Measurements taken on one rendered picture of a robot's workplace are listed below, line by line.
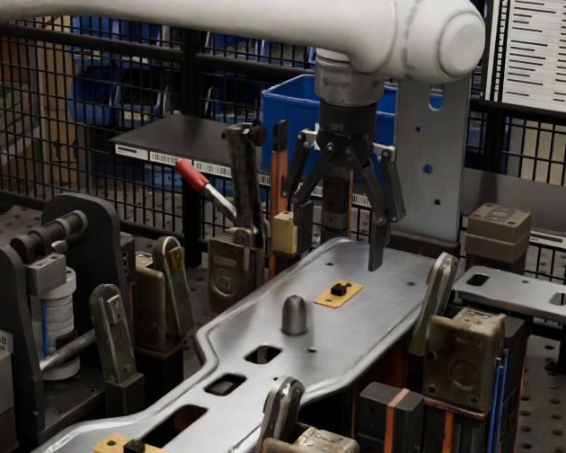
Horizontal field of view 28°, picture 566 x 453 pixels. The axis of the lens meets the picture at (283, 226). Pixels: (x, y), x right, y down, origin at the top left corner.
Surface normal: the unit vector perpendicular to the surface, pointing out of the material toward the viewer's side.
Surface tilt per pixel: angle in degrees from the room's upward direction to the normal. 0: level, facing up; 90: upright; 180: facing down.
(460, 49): 91
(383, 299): 0
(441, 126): 90
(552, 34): 90
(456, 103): 90
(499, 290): 0
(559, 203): 0
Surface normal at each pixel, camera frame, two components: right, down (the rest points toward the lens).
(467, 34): 0.58, 0.34
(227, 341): 0.03, -0.93
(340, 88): -0.49, 0.30
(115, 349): 0.85, 0.00
